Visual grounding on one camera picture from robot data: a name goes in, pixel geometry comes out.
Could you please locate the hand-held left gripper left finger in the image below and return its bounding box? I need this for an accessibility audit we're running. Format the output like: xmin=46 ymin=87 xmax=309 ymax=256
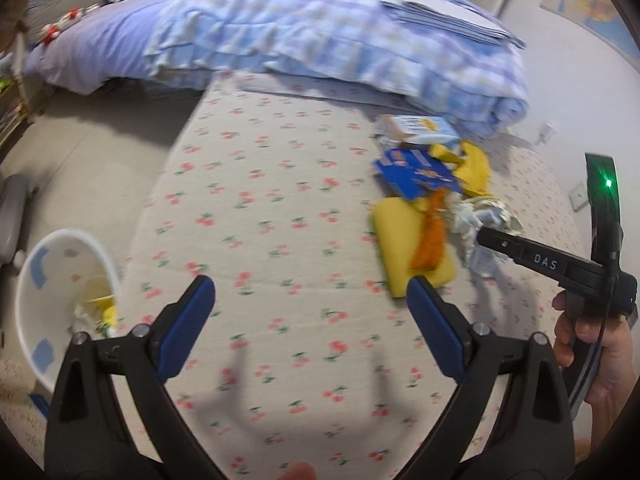
xmin=44 ymin=275 xmax=226 ymax=480

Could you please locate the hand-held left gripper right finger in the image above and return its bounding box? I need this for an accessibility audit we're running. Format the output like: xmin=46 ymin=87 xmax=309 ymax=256
xmin=397 ymin=276 xmax=576 ymax=480

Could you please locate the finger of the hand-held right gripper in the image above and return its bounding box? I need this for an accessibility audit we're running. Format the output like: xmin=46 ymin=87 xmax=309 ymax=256
xmin=477 ymin=227 xmax=608 ymax=288

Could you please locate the silver foil wrapper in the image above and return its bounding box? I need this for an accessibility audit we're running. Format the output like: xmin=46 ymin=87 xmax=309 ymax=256
xmin=447 ymin=195 xmax=526 ymax=278

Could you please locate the yellow paper piece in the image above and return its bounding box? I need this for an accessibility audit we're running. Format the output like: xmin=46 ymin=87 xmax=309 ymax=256
xmin=82 ymin=280 xmax=118 ymax=338

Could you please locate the yellow sponge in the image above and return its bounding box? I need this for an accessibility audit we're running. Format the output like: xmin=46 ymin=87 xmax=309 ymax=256
xmin=370 ymin=197 xmax=458 ymax=301

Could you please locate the white plastic bin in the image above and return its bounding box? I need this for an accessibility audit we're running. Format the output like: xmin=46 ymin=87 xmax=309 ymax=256
xmin=15 ymin=229 xmax=121 ymax=393

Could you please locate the blue snack packet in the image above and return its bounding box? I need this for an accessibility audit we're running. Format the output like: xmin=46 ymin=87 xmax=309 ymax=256
xmin=374 ymin=147 xmax=463 ymax=201

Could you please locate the person's right forearm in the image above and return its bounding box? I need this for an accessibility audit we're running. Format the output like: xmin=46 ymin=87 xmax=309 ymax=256
xmin=590 ymin=375 xmax=640 ymax=461

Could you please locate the person's right hand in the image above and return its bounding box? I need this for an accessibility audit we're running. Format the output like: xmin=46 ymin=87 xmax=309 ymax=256
xmin=552 ymin=290 xmax=640 ymax=406

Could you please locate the orange snack bag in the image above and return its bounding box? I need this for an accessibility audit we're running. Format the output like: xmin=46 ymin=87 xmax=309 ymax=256
xmin=411 ymin=190 xmax=448 ymax=271

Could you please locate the yellow plastic bag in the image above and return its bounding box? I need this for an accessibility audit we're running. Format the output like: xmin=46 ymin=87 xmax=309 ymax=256
xmin=430 ymin=141 xmax=493 ymax=198

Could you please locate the cherry print tablecloth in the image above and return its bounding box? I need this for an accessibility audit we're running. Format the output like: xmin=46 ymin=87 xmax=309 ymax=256
xmin=117 ymin=72 xmax=583 ymax=480

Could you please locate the small white blue carton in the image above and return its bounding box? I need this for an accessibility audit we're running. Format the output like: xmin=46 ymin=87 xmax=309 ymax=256
xmin=377 ymin=114 xmax=461 ymax=145

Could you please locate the folded grey cloth stack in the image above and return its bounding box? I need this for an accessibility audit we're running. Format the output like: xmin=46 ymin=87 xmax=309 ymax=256
xmin=380 ymin=0 xmax=527 ymax=50

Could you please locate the toy shelf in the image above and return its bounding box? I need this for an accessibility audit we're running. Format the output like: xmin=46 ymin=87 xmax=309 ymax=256
xmin=0 ymin=55 xmax=38 ymax=146

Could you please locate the bed with purple sheet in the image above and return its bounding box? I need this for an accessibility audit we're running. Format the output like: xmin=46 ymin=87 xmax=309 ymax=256
xmin=22 ymin=0 xmax=211 ymax=96

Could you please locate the red white cat plush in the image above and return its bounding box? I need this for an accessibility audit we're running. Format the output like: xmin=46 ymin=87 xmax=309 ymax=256
xmin=40 ymin=5 xmax=101 ymax=43

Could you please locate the blue checked blanket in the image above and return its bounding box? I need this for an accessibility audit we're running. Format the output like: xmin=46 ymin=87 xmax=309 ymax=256
xmin=145 ymin=0 xmax=530 ymax=138

